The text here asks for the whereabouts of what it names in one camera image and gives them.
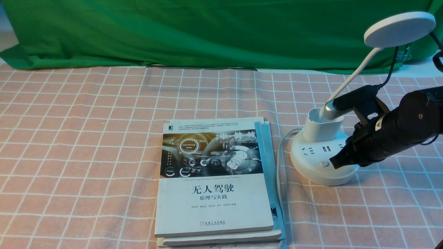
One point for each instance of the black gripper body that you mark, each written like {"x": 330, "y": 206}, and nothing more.
{"x": 377, "y": 140}

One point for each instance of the metal binder clip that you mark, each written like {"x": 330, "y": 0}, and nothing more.
{"x": 403, "y": 56}

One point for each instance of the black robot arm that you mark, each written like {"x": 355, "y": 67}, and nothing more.
{"x": 419, "y": 116}

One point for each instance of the bottom blue-spined book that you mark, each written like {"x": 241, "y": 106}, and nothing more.
{"x": 275, "y": 197}

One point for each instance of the pink checkered tablecloth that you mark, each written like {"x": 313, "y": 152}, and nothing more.
{"x": 80, "y": 159}

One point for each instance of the white self-driving textbook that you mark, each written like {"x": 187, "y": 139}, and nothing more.
{"x": 213, "y": 197}

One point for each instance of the green backdrop cloth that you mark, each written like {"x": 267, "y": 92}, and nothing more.
{"x": 325, "y": 35}

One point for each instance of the white desk lamp with sockets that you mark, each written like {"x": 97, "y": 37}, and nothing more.
{"x": 320, "y": 139}

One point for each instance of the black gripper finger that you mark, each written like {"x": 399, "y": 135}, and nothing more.
{"x": 346, "y": 156}

